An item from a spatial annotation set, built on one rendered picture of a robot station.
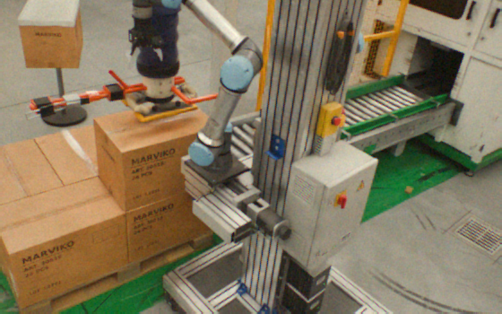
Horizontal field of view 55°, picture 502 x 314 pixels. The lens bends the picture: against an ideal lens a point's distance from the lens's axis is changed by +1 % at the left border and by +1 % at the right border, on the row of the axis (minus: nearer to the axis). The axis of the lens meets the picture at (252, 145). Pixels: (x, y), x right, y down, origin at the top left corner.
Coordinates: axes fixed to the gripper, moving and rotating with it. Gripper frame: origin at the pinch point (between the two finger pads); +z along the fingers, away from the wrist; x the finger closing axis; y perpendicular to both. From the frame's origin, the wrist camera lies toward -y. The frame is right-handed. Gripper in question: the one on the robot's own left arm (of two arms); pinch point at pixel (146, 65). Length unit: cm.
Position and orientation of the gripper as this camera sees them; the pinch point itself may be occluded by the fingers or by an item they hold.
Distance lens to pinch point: 203.5
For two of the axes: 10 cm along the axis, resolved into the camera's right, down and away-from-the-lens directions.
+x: -7.3, 3.0, -6.1
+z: -1.0, 8.4, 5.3
